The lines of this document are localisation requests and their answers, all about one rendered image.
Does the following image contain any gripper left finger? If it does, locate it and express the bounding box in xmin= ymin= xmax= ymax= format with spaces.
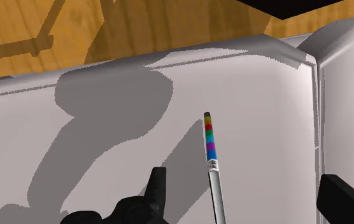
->
xmin=60 ymin=166 xmax=169 ymax=224

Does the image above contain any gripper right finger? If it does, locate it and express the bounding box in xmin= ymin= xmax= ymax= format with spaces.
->
xmin=316 ymin=174 xmax=354 ymax=224

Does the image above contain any rainbow striped silver pen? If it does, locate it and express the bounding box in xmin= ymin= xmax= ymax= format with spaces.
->
xmin=203 ymin=111 xmax=227 ymax=224

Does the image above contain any white sofa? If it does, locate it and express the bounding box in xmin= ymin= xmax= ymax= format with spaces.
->
xmin=0 ymin=13 xmax=354 ymax=224

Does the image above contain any black robot stand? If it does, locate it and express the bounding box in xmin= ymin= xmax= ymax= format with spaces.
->
xmin=235 ymin=0 xmax=346 ymax=20

